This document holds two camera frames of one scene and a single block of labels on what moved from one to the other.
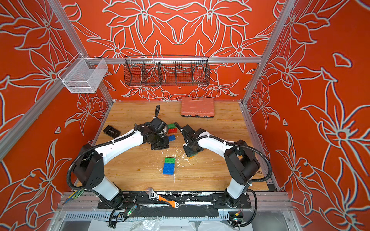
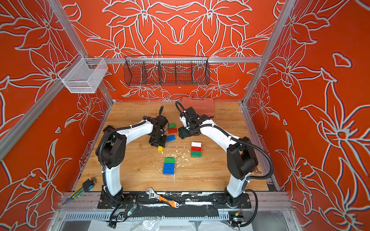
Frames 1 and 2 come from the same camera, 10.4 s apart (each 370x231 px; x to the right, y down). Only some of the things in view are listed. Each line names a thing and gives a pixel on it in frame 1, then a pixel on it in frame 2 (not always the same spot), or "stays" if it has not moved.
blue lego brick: [169, 165] stays
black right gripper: [188, 151] -> [185, 132]
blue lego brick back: [171, 137] stays
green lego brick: [169, 160] stays
